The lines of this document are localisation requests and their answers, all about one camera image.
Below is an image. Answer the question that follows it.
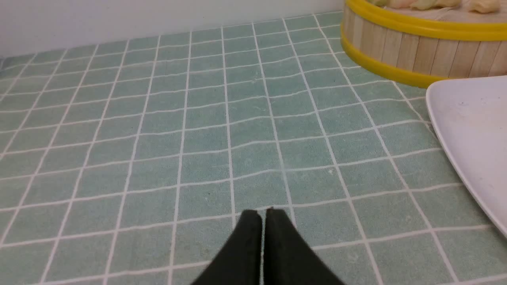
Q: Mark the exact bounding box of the pink dumpling in steamer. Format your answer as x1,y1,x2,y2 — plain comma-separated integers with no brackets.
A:
386,0,416,9

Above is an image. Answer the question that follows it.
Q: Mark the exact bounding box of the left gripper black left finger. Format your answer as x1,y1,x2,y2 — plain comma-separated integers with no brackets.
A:
192,210,263,285

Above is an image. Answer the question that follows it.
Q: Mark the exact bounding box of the white plate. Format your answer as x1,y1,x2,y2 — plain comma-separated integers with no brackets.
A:
426,76,507,235

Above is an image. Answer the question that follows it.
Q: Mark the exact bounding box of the pale green dumpling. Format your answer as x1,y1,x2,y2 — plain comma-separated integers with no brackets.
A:
410,0,437,11

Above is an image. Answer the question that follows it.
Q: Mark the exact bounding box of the yellow-rimmed wooden steamer basket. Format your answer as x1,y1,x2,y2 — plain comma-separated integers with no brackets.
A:
341,0,507,88

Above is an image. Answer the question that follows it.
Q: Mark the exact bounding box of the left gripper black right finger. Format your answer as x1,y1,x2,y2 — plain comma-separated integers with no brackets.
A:
264,209,344,285

